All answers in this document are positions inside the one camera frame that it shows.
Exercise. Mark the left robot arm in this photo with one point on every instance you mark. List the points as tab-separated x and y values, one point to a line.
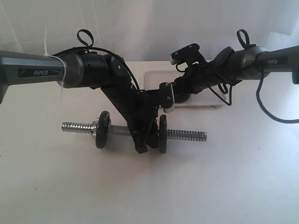
109	73

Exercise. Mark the black weight plate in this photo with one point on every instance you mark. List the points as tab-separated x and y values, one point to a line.
181	98

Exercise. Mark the black plate end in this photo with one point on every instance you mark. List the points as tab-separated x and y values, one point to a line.
104	122

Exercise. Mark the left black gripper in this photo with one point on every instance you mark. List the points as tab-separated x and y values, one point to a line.
141	117

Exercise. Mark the white curtain backdrop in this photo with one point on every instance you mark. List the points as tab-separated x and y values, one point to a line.
147	30

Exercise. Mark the chrome threaded dumbbell bar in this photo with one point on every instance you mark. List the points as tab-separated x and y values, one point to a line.
90	128

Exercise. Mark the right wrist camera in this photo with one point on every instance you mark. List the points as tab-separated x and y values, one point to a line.
189	54

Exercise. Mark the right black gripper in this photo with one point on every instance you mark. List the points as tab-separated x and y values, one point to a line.
193	81

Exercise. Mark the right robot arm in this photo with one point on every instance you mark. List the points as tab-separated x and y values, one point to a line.
232	67

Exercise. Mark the white rectangular tray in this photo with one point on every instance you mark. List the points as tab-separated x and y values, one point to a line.
152	80

